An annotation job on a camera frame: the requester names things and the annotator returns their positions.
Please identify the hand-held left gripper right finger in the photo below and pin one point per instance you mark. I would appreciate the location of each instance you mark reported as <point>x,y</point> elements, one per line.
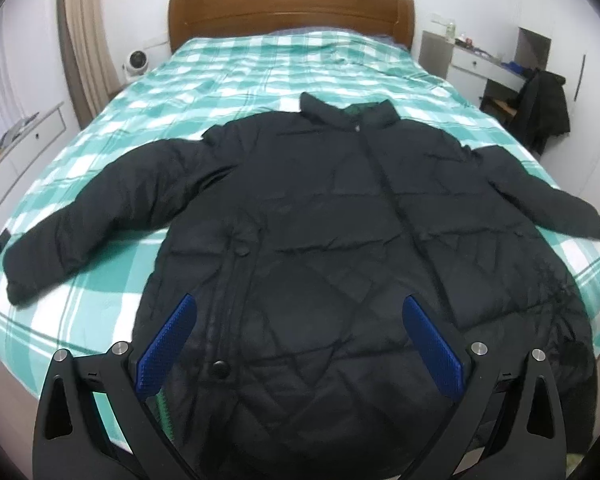
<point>432,345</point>

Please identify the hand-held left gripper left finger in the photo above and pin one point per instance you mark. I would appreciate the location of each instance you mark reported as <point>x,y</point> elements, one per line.
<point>165,345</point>

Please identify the black puffer jacket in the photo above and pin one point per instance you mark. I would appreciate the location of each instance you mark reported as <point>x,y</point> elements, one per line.
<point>330,235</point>

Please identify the dark coat on chair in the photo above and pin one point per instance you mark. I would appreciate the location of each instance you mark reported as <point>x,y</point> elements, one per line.
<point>542,105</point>

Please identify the wooden chair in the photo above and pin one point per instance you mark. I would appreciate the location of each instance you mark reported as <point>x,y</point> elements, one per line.
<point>500,106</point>

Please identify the white wardrobe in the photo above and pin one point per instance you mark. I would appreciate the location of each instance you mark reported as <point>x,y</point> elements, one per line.
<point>595,35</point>

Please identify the white desk with drawer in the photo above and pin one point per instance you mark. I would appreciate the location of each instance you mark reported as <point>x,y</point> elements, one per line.
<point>472,62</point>

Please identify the white low cabinet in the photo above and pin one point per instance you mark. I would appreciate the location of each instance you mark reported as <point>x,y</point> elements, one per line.
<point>30,140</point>

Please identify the grey panel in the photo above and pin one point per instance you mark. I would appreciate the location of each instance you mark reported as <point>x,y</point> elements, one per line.
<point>435,55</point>

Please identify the clear bottle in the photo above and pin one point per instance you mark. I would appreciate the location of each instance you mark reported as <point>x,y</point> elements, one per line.
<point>450,32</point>

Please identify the beige curtain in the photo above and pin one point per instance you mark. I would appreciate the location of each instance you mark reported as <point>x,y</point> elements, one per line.
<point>85,60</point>

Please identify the bed with green plaid sheet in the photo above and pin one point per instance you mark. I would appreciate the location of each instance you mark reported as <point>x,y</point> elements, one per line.
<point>280,70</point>

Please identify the wooden headboard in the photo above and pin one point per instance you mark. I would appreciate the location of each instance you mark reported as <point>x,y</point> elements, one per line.
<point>290,10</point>

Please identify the white security camera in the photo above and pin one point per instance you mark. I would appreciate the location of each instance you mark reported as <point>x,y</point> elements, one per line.
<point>135,62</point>

